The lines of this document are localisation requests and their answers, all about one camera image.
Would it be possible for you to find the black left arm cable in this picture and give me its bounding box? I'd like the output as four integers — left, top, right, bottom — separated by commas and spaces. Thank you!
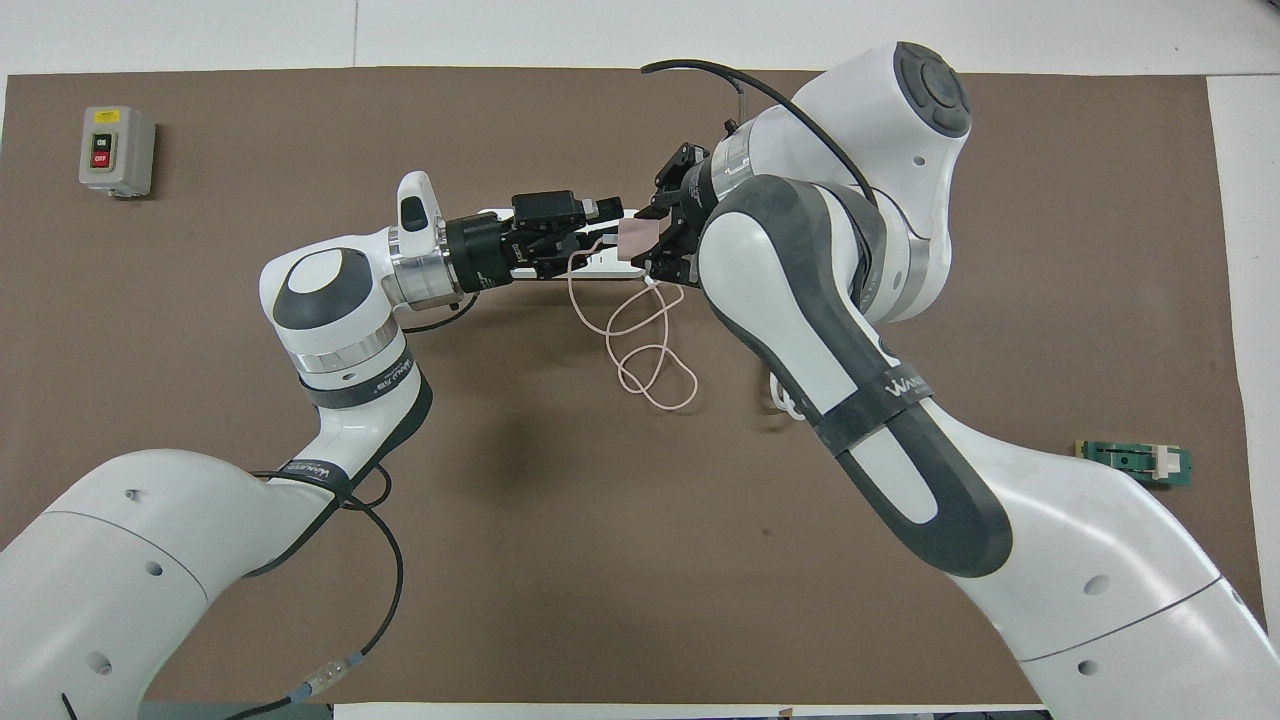
225, 292, 479, 720

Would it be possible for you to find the pink charger adapter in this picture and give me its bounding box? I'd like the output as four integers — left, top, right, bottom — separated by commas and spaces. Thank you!
617, 220, 663, 263

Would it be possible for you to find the brown table mat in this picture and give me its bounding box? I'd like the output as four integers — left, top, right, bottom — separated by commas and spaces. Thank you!
0, 67, 1276, 706

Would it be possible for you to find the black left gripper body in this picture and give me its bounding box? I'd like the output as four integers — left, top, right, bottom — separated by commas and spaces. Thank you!
445, 189, 591, 293

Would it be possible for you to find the green knife switch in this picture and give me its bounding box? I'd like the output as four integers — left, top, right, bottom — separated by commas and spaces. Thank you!
1076, 440, 1194, 490

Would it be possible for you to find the white power strip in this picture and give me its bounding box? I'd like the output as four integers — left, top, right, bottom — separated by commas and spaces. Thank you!
478, 208, 651, 280

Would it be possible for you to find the white power cord with plug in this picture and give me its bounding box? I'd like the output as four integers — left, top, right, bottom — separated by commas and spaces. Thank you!
768, 370, 813, 421

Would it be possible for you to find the grey on-off switch box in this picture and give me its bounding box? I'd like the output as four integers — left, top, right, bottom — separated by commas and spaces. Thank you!
79, 106, 157, 199

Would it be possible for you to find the pink charging cable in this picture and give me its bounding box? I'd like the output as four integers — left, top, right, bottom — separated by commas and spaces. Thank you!
567, 232, 699, 412

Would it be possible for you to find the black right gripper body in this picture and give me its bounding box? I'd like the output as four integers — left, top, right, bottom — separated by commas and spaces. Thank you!
675, 150, 721, 263

